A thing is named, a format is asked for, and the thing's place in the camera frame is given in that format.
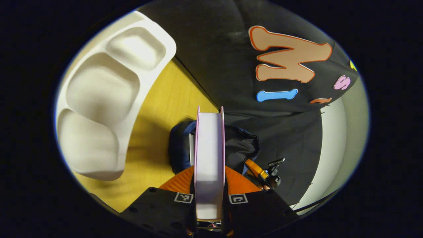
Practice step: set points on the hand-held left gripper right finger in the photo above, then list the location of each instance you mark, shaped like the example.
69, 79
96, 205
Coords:
257, 211

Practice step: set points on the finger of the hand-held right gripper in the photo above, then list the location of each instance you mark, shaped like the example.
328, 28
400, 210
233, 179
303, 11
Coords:
256, 168

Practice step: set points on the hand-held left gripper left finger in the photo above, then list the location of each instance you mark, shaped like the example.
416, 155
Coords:
165, 211

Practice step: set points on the blue schoolbag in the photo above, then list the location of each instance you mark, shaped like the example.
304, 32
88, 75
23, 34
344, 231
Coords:
241, 145

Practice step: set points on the pink cover book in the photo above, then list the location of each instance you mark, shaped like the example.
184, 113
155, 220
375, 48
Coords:
210, 158

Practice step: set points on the white bookshelf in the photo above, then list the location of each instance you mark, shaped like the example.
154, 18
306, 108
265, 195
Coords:
99, 92

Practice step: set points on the black backdrop cloth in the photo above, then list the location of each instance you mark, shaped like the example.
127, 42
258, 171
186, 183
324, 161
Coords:
214, 49

